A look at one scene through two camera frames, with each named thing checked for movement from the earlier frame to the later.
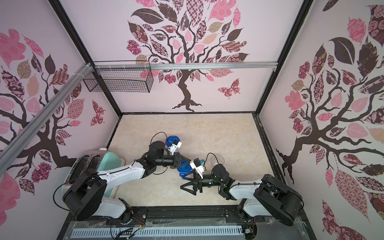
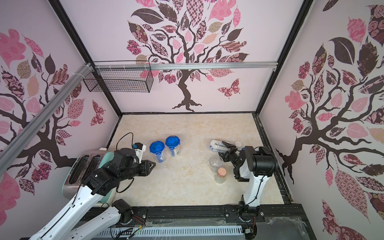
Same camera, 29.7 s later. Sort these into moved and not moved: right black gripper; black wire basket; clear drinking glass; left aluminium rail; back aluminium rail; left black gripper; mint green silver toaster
Moved: right black gripper; left black gripper
Not moved: clear drinking glass; back aluminium rail; left aluminium rail; black wire basket; mint green silver toaster
